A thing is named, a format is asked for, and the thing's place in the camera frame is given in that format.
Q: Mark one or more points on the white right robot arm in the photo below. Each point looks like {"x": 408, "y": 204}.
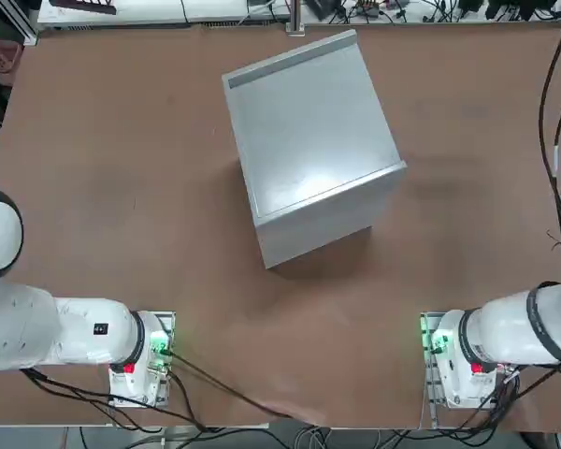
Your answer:
{"x": 505, "y": 322}

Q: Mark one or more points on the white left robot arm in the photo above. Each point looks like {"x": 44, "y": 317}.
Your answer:
{"x": 75, "y": 327}

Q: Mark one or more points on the gray cabinet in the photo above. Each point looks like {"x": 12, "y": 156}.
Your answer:
{"x": 308, "y": 131}

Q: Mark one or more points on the dark power adapter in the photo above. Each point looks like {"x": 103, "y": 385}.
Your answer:
{"x": 325, "y": 9}

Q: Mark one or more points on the red terminal block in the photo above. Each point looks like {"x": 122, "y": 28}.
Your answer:
{"x": 369, "y": 5}

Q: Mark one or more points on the white long box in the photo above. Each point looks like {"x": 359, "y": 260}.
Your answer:
{"x": 145, "y": 11}

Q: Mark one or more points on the black box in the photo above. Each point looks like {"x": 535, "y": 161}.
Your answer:
{"x": 472, "y": 4}

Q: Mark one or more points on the pink plastic basket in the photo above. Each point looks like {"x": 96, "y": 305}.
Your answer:
{"x": 0, "y": 58}

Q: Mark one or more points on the metal post with bracket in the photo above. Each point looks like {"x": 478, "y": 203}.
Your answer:
{"x": 294, "y": 18}

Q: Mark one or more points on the aluminium frame profile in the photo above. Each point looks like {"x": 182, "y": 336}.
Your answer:
{"x": 30, "y": 23}

